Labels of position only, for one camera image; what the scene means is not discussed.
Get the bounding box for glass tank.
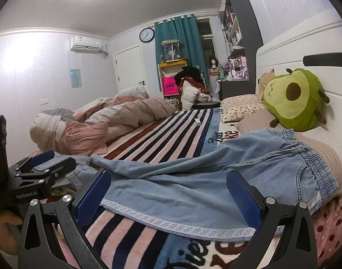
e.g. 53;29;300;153
160;40;183;63

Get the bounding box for light blue denim pants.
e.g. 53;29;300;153
32;129;340;243

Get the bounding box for dark grey bookshelf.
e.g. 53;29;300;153
213;0;264;96

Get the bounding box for white door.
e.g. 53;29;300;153
114;45;149;98

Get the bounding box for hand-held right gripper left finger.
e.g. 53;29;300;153
18;168;113;269

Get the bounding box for pink polka dot bedsheet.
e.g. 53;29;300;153
308;191;342;267

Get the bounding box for small blue wall poster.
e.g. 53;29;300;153
70;69;82;88

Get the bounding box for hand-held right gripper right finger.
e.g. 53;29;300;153
226;169;318;269

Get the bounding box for beige ribbed pillow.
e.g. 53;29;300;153
237;108;342;194

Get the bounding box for window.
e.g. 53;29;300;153
196;18;217;62

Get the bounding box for pile of clothes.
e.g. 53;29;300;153
174;66;214;111

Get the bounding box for pink bag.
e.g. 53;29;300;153
161;76;179;96

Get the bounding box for pink crinkled pillow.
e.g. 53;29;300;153
55;121;110;156

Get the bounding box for floral pillow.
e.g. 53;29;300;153
220;94;268;124

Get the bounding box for mannequin head with wig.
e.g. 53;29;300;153
209;56;220;75

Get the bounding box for white bed headboard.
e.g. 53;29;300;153
255;7;342;146

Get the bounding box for striped printed blanket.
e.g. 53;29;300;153
25;107;289;269

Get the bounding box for green avocado plush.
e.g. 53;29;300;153
262;68;331;132

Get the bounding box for tan dog plush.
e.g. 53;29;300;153
256;69;278;101

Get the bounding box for teal curtain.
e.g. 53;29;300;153
154;14;209;91

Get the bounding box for pink toy dollhouse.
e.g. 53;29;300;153
228;56;249;80

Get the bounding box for beige and pink duvet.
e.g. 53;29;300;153
29;85;177;155

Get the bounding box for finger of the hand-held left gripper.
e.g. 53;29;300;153
15;157;77;191
8;150;56;175

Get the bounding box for white air conditioner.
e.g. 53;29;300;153
69;35;109;57

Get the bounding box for dark grey desk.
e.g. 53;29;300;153
216;78;257;102

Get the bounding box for round wall clock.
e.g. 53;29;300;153
139;27;155;43

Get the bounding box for yellow shelf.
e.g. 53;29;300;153
158;60;188;107

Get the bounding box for person's left hand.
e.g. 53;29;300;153
0;210;24;255

